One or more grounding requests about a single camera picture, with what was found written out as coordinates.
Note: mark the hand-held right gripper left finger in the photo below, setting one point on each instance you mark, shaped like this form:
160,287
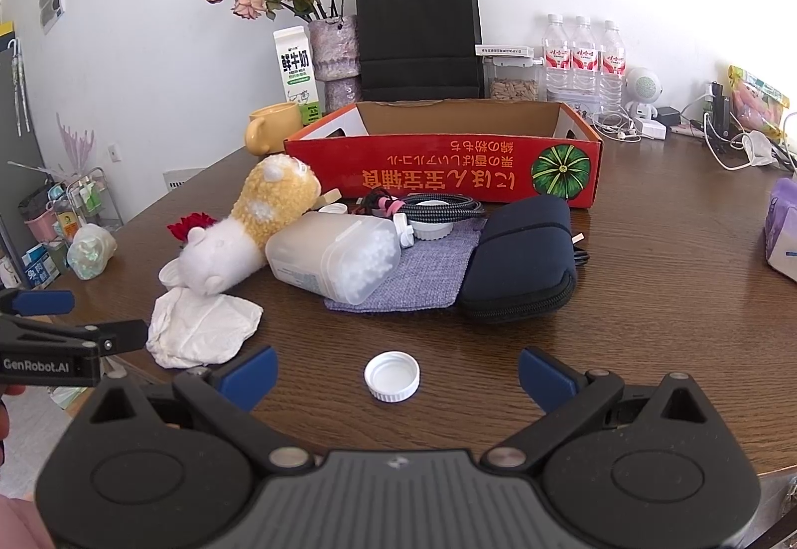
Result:
252,378

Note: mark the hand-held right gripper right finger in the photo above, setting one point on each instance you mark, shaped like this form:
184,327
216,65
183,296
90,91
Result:
548,384

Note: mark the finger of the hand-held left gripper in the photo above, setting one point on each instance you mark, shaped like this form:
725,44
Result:
40,302
121,335

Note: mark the clear plastic bag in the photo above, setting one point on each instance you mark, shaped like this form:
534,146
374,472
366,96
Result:
90,253

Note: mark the white tissue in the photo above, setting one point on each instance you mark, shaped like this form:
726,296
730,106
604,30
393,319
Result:
199,328

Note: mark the navy zip pouch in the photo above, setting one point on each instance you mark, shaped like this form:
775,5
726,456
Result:
523,256

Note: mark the white bottle cap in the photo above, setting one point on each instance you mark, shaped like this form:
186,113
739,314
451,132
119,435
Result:
392,376

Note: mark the translucent plastic container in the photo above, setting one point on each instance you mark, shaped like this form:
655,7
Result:
324,256

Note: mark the purple woven cloth pouch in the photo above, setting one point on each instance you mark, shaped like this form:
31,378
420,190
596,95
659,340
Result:
429,275

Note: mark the yellow white plush toy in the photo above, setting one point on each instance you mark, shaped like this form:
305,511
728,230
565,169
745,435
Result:
274,200

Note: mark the white ribbed jar lid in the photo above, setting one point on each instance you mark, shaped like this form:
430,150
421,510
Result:
433,229

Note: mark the red cardboard box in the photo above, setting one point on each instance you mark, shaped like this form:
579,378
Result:
436,169

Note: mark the red artificial flower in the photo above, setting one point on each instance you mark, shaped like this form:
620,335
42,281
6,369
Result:
190,226

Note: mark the dark grey refrigerator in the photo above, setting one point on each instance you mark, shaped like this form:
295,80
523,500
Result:
12,150

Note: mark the pink feather decoration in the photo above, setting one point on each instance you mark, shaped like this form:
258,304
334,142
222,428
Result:
75,144

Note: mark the small white cap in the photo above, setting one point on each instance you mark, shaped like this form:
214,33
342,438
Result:
333,210

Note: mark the beige block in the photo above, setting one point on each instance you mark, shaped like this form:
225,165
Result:
332,196

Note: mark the yellow mug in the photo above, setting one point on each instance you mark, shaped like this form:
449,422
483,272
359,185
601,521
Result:
274,128

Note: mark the white earphones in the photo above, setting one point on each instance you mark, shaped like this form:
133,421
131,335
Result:
616,127

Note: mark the white charger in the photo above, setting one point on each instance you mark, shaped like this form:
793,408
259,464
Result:
655,130

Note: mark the purple tissue pack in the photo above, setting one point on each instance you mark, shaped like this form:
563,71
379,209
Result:
781,225

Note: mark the black power adapter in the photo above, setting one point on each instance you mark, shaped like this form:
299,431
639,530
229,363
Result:
669,117

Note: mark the clear container of seeds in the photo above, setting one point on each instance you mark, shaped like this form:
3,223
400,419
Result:
514,85

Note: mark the white green milk carton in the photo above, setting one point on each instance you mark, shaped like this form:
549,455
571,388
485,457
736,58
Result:
297,72

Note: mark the white robot speaker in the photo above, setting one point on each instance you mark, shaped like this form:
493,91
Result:
642,88

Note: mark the white face mask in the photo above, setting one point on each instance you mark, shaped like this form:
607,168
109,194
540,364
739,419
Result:
761,147

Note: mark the black device stand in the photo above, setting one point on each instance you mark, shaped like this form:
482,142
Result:
721,110

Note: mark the purple speckled vase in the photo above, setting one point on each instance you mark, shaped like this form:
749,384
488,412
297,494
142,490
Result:
336,57

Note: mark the flat white box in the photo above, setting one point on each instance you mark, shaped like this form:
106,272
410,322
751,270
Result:
505,51

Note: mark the yellow pink snack packet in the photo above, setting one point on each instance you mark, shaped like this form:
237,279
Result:
756,100

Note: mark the black paper bag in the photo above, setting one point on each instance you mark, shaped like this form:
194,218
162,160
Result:
417,26

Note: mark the white wall outlet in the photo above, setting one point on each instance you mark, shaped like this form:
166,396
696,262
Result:
113,152

